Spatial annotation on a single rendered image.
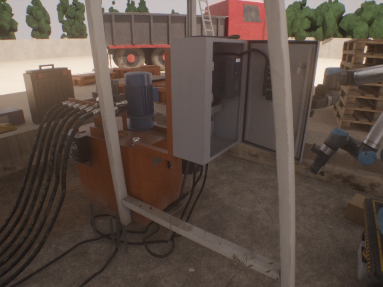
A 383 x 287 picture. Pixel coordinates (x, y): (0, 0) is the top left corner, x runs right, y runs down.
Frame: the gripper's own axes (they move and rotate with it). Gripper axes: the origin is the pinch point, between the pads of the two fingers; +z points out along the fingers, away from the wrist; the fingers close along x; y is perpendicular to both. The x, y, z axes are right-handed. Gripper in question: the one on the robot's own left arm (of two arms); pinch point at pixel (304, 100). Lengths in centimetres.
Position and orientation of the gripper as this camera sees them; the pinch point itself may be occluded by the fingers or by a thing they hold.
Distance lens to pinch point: 132.1
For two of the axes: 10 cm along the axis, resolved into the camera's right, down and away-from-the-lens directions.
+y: 0.0, 9.3, 3.6
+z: -7.6, 2.4, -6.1
